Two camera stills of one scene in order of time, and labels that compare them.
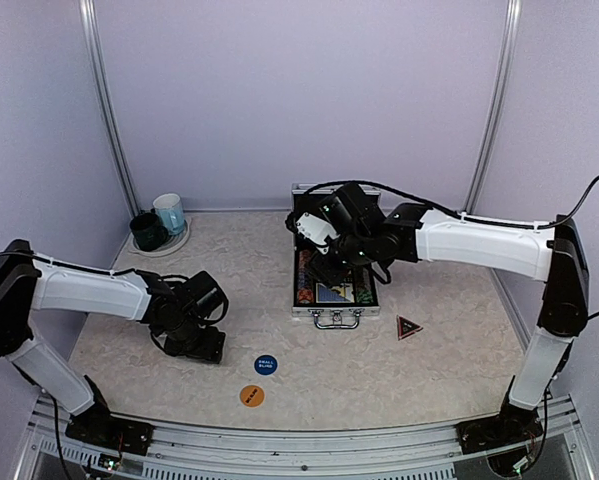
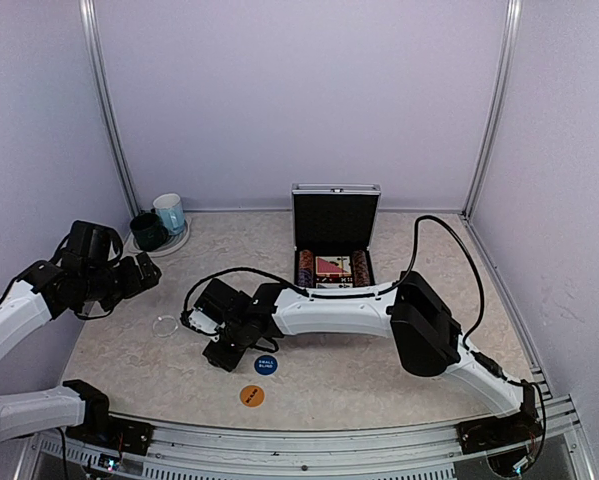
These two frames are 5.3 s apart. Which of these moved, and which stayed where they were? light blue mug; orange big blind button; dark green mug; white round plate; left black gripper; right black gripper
Moved: right black gripper; left black gripper
Stayed: dark green mug; orange big blind button; white round plate; light blue mug
